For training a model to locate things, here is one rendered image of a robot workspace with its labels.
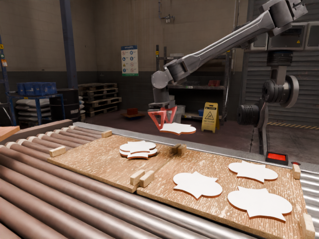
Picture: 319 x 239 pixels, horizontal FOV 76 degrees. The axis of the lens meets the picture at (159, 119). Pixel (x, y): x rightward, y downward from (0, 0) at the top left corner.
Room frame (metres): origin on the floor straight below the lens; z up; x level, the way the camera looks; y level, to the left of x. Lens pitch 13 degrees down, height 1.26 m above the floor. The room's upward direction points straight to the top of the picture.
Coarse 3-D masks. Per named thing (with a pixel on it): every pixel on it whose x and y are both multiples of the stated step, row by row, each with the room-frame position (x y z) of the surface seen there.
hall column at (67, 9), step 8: (64, 0) 4.71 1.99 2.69; (64, 8) 4.71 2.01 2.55; (64, 16) 4.72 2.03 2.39; (64, 24) 4.73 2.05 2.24; (64, 32) 4.74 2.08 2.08; (72, 32) 4.82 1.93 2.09; (64, 40) 4.75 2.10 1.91; (72, 40) 4.80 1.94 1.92; (72, 48) 4.78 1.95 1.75; (72, 56) 4.76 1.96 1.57; (72, 64) 4.74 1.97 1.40; (72, 72) 4.73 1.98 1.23; (72, 80) 4.71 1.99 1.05
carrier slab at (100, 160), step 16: (96, 144) 0.87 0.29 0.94; (112, 144) 0.87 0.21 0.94; (48, 160) 0.71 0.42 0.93; (64, 160) 0.70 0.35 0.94; (80, 160) 0.70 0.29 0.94; (96, 160) 0.70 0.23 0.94; (112, 160) 0.70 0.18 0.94; (128, 160) 0.70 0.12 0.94; (144, 160) 0.70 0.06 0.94; (160, 160) 0.70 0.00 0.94; (96, 176) 0.58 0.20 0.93; (112, 176) 0.58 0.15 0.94; (128, 176) 0.58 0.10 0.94
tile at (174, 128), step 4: (164, 124) 0.77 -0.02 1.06; (168, 124) 0.77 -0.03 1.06; (172, 124) 0.77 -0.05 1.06; (176, 124) 0.77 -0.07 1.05; (180, 124) 0.77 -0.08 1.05; (184, 124) 0.77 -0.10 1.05; (164, 128) 0.72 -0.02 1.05; (168, 128) 0.72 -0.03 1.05; (172, 128) 0.72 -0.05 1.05; (176, 128) 0.72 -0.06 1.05; (180, 128) 0.72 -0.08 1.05; (184, 128) 0.72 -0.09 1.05; (188, 128) 0.72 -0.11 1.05; (192, 128) 0.72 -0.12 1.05; (168, 132) 0.69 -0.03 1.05; (172, 132) 0.68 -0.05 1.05; (176, 132) 0.67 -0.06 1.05; (180, 132) 0.67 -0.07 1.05; (184, 132) 0.68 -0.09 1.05; (188, 132) 0.68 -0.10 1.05; (192, 132) 0.69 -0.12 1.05
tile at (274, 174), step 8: (232, 168) 0.62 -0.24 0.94; (240, 168) 0.62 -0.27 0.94; (248, 168) 0.62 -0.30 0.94; (256, 168) 0.62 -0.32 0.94; (264, 168) 0.62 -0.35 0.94; (240, 176) 0.57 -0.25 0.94; (248, 176) 0.56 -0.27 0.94; (256, 176) 0.56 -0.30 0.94; (264, 176) 0.56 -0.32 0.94; (272, 176) 0.56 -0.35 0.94
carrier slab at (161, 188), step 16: (176, 160) 0.70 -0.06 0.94; (192, 160) 0.70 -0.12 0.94; (208, 160) 0.70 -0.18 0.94; (224, 160) 0.70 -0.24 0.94; (240, 160) 0.70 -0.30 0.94; (160, 176) 0.58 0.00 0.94; (208, 176) 0.58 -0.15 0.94; (224, 176) 0.58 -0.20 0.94; (288, 176) 0.58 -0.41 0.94; (144, 192) 0.50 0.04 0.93; (160, 192) 0.49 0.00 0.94; (176, 192) 0.49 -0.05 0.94; (224, 192) 0.49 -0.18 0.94; (272, 192) 0.49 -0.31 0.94; (288, 192) 0.49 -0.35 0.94; (192, 208) 0.43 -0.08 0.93; (208, 208) 0.43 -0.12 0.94; (224, 208) 0.43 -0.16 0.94; (304, 208) 0.43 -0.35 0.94; (240, 224) 0.38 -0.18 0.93; (256, 224) 0.37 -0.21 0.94; (272, 224) 0.37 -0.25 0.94; (288, 224) 0.37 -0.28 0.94
